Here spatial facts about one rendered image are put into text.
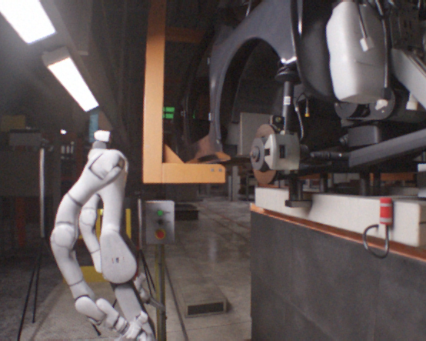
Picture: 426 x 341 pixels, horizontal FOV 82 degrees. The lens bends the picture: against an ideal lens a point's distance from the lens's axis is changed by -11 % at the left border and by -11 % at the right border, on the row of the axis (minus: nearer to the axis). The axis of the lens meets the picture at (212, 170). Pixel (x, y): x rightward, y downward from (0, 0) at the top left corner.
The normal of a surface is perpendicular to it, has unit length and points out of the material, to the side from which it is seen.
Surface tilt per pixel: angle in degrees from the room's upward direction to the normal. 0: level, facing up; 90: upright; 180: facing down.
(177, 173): 90
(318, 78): 91
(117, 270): 90
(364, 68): 90
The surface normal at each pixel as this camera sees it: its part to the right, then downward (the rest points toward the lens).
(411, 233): -0.97, 0.00
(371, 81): 0.25, -0.02
